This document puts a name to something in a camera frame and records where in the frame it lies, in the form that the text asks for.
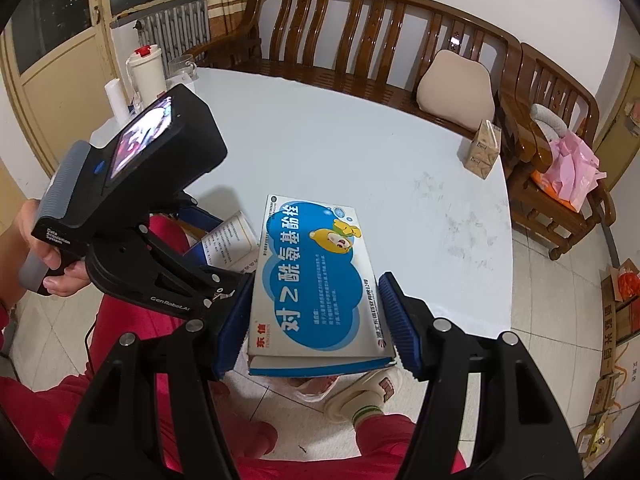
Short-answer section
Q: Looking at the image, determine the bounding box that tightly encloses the wooden bench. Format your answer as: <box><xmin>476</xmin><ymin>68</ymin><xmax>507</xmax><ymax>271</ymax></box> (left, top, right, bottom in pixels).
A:
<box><xmin>187</xmin><ymin>0</ymin><xmax>523</xmax><ymax>136</ymax></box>

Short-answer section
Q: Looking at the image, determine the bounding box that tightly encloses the white paper roll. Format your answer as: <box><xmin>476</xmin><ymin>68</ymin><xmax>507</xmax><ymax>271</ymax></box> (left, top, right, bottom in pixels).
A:
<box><xmin>104</xmin><ymin>79</ymin><xmax>132</xmax><ymax>123</ymax></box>

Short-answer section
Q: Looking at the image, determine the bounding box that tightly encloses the wooden armchair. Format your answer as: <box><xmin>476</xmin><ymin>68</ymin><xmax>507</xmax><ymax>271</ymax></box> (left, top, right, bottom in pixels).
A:
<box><xmin>492</xmin><ymin>42</ymin><xmax>618</xmax><ymax>261</ymax></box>

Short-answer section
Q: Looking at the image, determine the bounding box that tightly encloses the white red printed plastic bag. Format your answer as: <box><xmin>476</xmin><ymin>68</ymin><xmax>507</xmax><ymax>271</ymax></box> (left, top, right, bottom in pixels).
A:
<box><xmin>290</xmin><ymin>375</ymin><xmax>346</xmax><ymax>403</ymax></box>

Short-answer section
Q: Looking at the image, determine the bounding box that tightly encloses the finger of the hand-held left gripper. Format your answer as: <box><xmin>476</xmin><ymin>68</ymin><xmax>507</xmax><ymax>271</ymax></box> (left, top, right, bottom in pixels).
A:
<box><xmin>200</xmin><ymin>265</ymin><xmax>253</xmax><ymax>307</ymax></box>
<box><xmin>167</xmin><ymin>192</ymin><xmax>226</xmax><ymax>234</ymax></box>

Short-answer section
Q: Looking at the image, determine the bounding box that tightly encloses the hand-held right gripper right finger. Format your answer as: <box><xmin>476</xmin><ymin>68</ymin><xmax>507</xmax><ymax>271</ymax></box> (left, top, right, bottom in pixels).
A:
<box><xmin>377</xmin><ymin>272</ymin><xmax>586</xmax><ymax>480</ymax></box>

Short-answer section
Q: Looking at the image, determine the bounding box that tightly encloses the beige cushion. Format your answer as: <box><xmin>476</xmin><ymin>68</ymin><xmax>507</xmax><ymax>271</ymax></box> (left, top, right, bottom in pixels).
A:
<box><xmin>416</xmin><ymin>49</ymin><xmax>497</xmax><ymax>123</ymax></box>

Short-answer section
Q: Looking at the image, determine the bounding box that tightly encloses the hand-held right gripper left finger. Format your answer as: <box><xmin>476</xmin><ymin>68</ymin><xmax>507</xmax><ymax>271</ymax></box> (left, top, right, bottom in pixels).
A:
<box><xmin>55</xmin><ymin>272</ymin><xmax>258</xmax><ymax>480</ymax></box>

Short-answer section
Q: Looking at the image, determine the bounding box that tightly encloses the grey neck pillow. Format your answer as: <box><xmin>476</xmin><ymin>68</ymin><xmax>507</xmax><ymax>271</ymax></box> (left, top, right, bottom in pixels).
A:
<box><xmin>530</xmin><ymin>103</ymin><xmax>568</xmax><ymax>141</ymax></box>

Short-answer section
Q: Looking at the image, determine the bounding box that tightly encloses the pink plastic bag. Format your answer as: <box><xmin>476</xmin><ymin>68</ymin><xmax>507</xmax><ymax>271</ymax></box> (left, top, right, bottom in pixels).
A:
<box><xmin>542</xmin><ymin>132</ymin><xmax>608</xmax><ymax>213</ymax></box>

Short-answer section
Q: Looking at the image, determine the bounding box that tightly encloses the cream wooden door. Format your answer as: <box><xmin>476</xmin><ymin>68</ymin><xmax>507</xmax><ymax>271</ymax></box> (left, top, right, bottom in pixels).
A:
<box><xmin>0</xmin><ymin>0</ymin><xmax>116</xmax><ymax>176</ymax></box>

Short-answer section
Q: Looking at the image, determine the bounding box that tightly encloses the row of cardboard boxes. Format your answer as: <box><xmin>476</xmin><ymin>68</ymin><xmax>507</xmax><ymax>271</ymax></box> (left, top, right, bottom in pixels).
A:
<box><xmin>575</xmin><ymin>257</ymin><xmax>640</xmax><ymax>466</ymax></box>

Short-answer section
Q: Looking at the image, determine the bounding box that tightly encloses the person's left forearm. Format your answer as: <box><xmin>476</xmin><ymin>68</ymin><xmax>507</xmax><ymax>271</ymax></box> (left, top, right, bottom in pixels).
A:
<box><xmin>0</xmin><ymin>230</ymin><xmax>26</xmax><ymax>311</ymax></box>

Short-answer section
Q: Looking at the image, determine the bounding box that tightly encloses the beige carton box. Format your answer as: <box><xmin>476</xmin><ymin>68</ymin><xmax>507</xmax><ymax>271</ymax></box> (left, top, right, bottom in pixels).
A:
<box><xmin>461</xmin><ymin>120</ymin><xmax>502</xmax><ymax>181</ymax></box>

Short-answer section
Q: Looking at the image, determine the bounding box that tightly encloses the person's left hand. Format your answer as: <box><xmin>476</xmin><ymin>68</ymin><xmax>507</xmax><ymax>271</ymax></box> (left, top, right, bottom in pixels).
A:
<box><xmin>14</xmin><ymin>199</ymin><xmax>92</xmax><ymax>298</ymax></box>

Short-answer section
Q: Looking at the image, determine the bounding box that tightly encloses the white jug red lid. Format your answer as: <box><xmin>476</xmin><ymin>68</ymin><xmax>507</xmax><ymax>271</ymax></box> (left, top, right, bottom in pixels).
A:
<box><xmin>125</xmin><ymin>45</ymin><xmax>167</xmax><ymax>106</ymax></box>

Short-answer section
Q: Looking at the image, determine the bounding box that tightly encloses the beige slipper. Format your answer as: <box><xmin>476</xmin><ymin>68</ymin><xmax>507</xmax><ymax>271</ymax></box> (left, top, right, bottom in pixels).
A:
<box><xmin>322</xmin><ymin>365</ymin><xmax>403</xmax><ymax>423</ymax></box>

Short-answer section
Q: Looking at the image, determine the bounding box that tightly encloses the grey radiator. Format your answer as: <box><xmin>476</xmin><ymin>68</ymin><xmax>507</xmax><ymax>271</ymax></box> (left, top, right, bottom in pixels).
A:
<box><xmin>136</xmin><ymin>0</ymin><xmax>211</xmax><ymax>63</ymax></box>

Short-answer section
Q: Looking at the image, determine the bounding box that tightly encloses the white green striped sock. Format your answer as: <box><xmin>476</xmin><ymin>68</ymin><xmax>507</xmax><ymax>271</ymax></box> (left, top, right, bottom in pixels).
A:
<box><xmin>352</xmin><ymin>395</ymin><xmax>387</xmax><ymax>429</ymax></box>

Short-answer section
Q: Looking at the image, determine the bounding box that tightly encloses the blue white medicine box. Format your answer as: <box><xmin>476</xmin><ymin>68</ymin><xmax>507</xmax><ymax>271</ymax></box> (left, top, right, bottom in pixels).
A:
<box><xmin>247</xmin><ymin>194</ymin><xmax>401</xmax><ymax>378</ymax></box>

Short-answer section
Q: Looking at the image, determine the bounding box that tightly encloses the black cable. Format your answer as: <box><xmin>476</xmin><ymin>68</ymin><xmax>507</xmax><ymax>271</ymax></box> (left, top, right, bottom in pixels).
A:
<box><xmin>85</xmin><ymin>327</ymin><xmax>103</xmax><ymax>376</ymax></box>

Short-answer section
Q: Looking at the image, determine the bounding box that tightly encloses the orange bag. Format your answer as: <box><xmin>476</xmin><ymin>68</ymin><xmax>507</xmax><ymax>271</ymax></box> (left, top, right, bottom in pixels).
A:
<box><xmin>531</xmin><ymin>170</ymin><xmax>566</xmax><ymax>202</ymax></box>

